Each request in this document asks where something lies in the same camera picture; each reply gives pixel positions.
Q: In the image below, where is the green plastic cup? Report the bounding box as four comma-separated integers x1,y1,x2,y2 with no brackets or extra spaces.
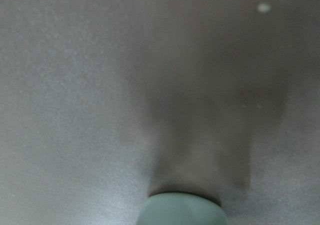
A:
136,192,228,225

